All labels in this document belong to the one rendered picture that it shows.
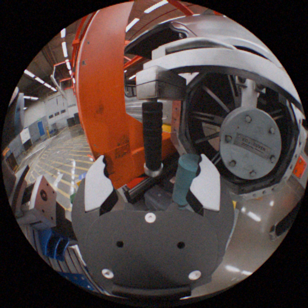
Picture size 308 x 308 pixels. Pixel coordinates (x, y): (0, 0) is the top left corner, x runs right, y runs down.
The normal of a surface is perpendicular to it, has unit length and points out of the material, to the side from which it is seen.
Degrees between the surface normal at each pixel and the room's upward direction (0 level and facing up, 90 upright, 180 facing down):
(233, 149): 90
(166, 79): 90
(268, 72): 90
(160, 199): 0
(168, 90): 90
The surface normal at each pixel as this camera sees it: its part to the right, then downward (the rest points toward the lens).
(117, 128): 0.72, 0.36
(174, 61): -0.70, 0.38
